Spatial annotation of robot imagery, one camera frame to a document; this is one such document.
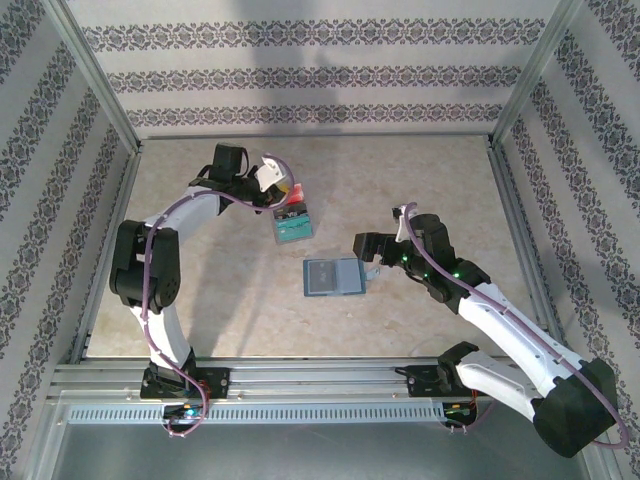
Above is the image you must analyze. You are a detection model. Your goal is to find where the teal card holder wallet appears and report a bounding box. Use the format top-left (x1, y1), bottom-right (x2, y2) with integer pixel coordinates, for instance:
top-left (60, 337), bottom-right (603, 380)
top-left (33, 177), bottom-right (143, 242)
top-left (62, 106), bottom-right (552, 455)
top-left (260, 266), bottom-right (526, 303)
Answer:
top-left (302, 257), bottom-right (382, 300)

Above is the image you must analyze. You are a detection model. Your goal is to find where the black VIP card stack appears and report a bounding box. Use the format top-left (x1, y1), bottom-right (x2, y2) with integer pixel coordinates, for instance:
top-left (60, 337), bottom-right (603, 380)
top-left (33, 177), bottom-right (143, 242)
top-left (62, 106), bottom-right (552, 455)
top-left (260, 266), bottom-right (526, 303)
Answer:
top-left (273, 202), bottom-right (310, 222)

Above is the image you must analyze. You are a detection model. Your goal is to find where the teal VIP card stack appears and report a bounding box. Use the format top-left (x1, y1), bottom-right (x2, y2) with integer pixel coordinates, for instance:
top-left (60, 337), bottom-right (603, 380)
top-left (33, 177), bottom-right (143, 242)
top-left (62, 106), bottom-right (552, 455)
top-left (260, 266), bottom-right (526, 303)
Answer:
top-left (274, 213), bottom-right (317, 246)

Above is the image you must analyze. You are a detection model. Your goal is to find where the clear acrylic card organizer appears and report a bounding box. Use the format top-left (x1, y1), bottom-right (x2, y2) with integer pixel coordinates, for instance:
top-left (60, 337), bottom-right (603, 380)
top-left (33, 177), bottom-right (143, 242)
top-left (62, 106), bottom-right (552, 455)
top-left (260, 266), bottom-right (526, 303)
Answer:
top-left (269, 182), bottom-right (318, 247)

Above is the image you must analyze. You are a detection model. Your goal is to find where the small controller board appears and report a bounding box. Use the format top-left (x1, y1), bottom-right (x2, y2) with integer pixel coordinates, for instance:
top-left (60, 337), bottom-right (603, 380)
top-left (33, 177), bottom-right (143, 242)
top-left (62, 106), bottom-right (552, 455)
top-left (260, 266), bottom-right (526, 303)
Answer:
top-left (443, 402), bottom-right (479, 420)
top-left (160, 402), bottom-right (210, 422)

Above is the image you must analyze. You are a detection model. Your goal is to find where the grey metal panel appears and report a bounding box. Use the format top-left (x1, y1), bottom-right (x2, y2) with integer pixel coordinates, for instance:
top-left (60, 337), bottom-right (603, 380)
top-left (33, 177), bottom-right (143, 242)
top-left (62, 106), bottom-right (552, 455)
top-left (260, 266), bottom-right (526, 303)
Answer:
top-left (47, 399), bottom-right (596, 480)

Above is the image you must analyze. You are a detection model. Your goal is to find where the aluminium table back rail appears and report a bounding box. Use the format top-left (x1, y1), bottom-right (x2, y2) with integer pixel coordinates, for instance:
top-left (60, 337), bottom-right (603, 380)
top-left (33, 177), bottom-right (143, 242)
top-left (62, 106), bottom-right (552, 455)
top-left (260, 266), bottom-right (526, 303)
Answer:
top-left (138, 131), bottom-right (494, 143)

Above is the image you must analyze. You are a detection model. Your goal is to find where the aluminium table side rail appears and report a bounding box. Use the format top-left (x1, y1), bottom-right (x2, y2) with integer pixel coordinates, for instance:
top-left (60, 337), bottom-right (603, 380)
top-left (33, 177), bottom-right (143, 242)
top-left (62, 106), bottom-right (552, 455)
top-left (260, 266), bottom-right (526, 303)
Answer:
top-left (69, 144), bottom-right (145, 364)
top-left (487, 139), bottom-right (569, 361)

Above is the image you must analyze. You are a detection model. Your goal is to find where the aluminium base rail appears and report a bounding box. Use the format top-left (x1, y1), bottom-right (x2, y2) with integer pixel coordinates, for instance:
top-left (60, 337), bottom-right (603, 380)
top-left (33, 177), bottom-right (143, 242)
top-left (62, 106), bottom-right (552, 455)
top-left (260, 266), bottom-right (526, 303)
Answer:
top-left (47, 355), bottom-right (594, 402)

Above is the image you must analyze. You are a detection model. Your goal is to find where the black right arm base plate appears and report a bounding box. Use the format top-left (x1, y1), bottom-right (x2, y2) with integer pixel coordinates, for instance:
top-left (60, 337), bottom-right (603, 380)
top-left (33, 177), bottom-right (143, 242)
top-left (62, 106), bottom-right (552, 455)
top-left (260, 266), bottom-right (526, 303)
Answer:
top-left (399, 364), bottom-right (497, 400)

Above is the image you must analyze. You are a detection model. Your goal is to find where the aluminium corner post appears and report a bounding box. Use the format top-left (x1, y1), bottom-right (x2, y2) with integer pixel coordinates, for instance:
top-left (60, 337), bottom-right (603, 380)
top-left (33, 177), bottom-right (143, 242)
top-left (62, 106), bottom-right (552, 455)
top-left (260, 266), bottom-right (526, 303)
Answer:
top-left (42, 0), bottom-right (144, 155)
top-left (492, 0), bottom-right (585, 149)

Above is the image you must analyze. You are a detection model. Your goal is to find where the grey slotted cable duct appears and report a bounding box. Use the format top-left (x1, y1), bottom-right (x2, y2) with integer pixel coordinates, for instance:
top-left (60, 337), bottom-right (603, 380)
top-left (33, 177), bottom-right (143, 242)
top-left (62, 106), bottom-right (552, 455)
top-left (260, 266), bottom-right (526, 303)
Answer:
top-left (66, 402), bottom-right (447, 426)

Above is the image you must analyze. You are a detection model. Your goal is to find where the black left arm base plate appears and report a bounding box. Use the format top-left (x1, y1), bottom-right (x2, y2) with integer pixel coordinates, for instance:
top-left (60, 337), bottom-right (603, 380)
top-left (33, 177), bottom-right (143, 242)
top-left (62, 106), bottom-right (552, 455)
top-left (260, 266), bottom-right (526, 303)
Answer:
top-left (139, 367), bottom-right (232, 401)

